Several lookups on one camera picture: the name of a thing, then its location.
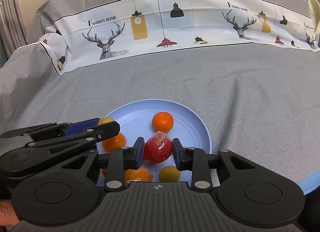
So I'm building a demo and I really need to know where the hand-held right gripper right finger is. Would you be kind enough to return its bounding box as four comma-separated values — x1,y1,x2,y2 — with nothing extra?
172,138,255,192

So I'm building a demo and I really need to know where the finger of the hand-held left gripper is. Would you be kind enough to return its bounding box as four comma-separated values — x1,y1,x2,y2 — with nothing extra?
27,121,121,162
0,118,100,139

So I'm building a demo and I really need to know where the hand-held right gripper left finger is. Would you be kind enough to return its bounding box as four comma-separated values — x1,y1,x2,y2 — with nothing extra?
64,136,145,192

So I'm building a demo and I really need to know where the plastic-wrapped red fruit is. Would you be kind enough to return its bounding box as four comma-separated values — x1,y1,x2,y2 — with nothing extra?
144,132,173,164

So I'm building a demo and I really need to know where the brownish yellow round fruit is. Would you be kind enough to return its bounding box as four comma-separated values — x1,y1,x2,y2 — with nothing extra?
159,166,181,182

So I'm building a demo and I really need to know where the plastic-wrapped orange tangerine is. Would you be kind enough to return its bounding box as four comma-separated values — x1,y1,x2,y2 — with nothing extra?
124,164,152,183

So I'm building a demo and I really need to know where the light blue plate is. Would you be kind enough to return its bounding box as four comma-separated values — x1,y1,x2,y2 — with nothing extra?
96,99,212,187

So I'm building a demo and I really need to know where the person's left hand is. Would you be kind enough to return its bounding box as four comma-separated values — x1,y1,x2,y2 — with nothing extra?
0,199,20,227

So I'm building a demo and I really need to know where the grey bed sheet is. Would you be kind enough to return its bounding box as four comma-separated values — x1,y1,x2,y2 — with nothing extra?
0,42,320,197

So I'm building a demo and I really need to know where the grey curtain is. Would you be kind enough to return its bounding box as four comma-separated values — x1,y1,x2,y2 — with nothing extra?
0,0,27,49

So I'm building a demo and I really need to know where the light blue cloth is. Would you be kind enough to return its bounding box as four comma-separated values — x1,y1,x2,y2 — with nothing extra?
297,172,320,196

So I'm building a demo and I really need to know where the pale yellow cloth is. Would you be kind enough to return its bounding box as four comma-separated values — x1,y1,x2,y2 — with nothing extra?
305,0,320,35

